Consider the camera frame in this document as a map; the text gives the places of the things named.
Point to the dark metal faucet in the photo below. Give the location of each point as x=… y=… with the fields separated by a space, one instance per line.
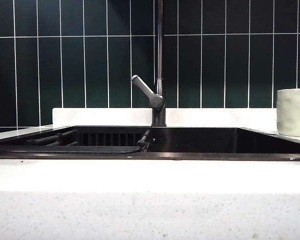
x=159 y=115

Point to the black sink drain rack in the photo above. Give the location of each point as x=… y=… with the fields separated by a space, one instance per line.
x=52 y=138

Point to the pale green ceramic mug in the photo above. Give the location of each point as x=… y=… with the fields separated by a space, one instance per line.
x=293 y=112

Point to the black kitchen sink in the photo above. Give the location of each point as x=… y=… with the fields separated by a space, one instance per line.
x=215 y=142

